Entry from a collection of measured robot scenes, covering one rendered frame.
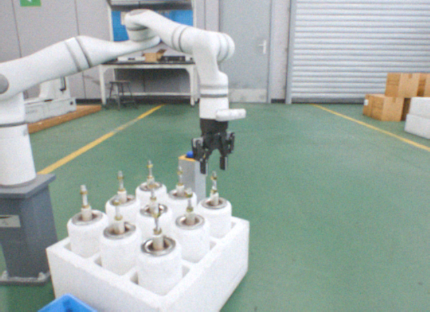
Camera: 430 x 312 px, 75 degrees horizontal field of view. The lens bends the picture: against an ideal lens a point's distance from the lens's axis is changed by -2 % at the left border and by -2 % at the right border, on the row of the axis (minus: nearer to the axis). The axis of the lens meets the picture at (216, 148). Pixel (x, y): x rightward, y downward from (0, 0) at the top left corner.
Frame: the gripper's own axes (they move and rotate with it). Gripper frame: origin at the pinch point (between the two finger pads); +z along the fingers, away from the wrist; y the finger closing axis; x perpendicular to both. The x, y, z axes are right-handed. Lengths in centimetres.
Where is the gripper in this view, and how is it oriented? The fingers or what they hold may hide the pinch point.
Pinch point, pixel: (213, 167)
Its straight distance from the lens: 78.2
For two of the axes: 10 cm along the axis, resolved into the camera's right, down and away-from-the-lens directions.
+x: 6.9, 1.9, -7.0
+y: -7.3, 1.8, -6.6
